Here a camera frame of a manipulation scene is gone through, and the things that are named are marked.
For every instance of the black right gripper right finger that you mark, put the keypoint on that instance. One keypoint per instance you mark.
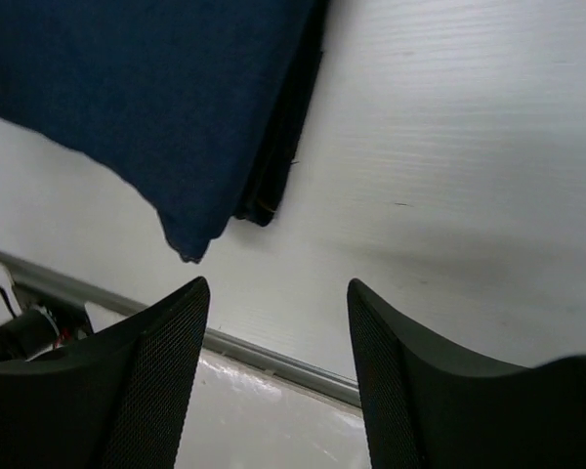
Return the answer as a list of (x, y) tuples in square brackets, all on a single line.
[(428, 402)]

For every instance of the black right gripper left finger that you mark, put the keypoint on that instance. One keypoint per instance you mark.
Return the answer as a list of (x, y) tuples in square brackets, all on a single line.
[(116, 399)]

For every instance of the dark blue denim trousers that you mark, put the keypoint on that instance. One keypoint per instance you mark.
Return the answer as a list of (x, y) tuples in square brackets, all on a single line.
[(198, 105)]

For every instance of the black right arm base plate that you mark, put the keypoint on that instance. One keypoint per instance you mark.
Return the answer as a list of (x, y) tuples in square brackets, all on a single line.
[(44, 322)]

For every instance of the aluminium front rail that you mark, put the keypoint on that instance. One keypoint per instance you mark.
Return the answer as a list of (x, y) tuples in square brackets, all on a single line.
[(34, 279)]

